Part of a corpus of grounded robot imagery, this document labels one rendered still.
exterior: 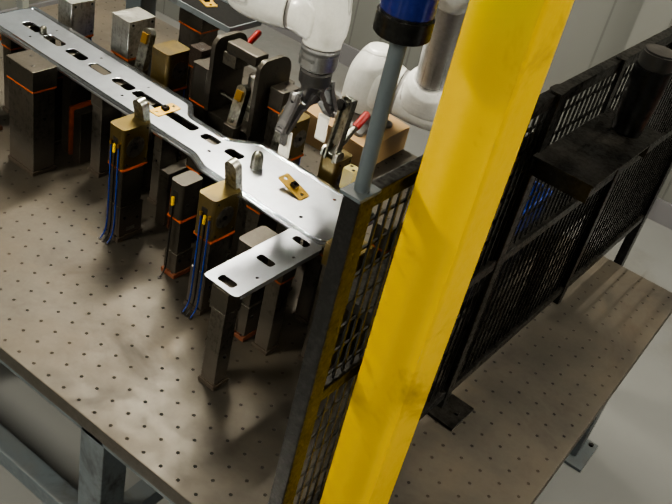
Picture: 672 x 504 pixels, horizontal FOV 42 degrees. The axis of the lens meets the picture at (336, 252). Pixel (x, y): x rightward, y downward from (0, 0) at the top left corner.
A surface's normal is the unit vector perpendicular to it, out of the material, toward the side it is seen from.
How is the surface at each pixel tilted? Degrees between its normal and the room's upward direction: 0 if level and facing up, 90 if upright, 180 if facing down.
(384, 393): 90
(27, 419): 0
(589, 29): 90
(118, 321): 0
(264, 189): 0
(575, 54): 90
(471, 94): 90
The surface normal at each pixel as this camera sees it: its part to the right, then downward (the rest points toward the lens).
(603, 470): 0.20, -0.79
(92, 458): -0.58, 0.38
